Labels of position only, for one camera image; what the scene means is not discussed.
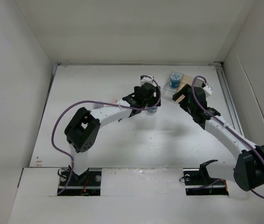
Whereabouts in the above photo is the clear jar of paper clips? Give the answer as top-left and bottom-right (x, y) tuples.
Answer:
(93, 103), (104, 109)

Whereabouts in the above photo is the grey plastic bin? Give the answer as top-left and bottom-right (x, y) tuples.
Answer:
(194, 78), (207, 88)

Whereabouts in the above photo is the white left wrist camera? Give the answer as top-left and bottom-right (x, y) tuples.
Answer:
(140, 75), (154, 86)

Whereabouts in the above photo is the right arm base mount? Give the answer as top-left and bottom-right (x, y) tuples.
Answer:
(180, 168), (229, 196)

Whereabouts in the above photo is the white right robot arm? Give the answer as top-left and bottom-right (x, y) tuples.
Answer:
(172, 84), (264, 191)

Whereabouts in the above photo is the aluminium rail on right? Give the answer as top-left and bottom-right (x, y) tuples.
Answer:
(215, 63), (254, 146)

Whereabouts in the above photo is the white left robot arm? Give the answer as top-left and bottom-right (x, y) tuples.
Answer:
(64, 82), (161, 185)

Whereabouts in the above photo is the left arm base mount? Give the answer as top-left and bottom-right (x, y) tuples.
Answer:
(57, 167), (102, 196)

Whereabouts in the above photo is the pink mini stapler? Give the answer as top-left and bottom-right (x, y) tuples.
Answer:
(111, 98), (117, 104)

